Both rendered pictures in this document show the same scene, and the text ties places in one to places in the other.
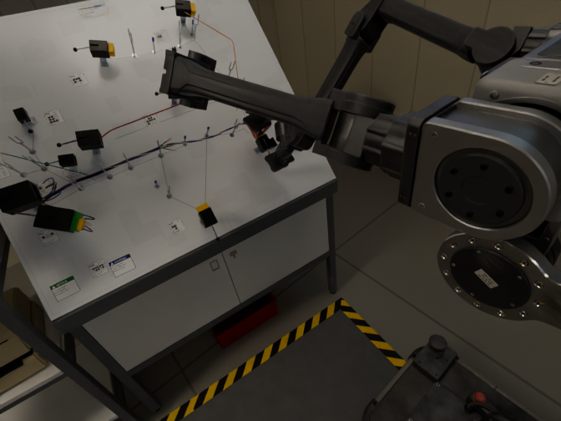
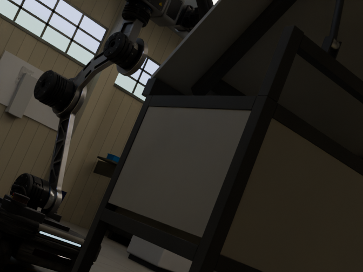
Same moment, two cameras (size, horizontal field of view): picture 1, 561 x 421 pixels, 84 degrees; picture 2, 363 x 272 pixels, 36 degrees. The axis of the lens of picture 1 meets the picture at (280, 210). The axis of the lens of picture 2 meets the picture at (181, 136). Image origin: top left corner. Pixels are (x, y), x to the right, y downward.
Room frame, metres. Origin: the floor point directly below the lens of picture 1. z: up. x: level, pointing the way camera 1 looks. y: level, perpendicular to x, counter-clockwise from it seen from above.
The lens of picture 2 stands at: (3.02, -0.30, 0.39)
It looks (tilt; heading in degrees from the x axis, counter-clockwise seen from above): 10 degrees up; 174
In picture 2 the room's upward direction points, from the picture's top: 22 degrees clockwise
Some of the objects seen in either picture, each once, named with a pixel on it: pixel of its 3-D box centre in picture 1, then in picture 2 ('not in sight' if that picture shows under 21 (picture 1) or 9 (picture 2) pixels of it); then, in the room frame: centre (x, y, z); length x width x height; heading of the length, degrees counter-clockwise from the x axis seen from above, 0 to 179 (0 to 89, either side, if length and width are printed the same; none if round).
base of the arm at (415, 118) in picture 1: (404, 146); (194, 18); (0.36, -0.18, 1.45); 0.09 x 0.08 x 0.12; 123
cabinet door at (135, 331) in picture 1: (171, 309); not in sight; (0.83, 0.52, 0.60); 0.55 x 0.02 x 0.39; 116
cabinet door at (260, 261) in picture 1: (281, 248); not in sight; (1.06, 0.03, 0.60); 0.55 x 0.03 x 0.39; 116
